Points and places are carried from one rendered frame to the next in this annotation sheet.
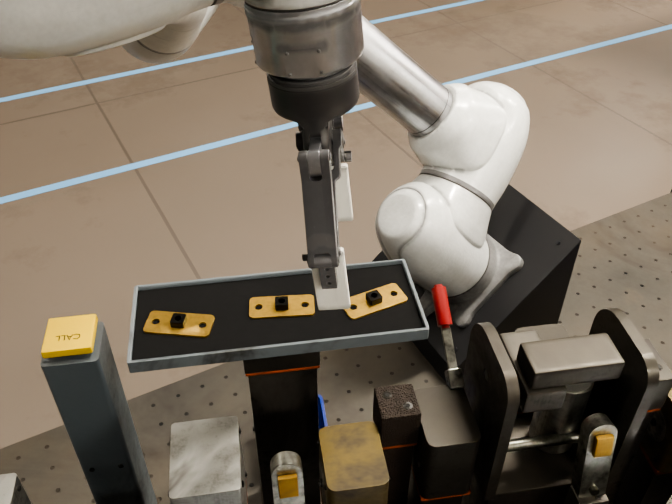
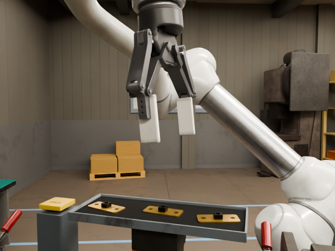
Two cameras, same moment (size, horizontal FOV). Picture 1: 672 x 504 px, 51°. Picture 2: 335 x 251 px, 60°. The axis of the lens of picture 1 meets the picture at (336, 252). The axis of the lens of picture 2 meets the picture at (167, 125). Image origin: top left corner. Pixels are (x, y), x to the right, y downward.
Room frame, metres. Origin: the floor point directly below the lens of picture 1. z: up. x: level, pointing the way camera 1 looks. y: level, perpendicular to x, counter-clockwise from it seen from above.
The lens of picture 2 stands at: (0.10, -0.20, 1.39)
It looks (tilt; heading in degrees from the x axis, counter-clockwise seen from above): 4 degrees down; 25
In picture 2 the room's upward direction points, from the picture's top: straight up
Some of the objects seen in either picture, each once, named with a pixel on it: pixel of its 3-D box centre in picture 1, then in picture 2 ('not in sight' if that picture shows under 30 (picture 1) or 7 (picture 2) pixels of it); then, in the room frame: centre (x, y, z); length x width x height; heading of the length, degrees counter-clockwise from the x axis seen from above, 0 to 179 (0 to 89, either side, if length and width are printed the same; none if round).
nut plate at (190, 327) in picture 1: (178, 321); (106, 205); (0.62, 0.20, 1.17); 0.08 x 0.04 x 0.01; 84
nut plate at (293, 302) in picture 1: (281, 304); (163, 209); (0.65, 0.07, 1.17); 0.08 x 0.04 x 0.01; 94
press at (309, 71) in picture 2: not in sight; (287, 112); (6.51, 0.10, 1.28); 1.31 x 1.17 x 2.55; 118
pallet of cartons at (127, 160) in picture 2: not in sight; (116, 159); (4.98, 3.24, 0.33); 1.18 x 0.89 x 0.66; 118
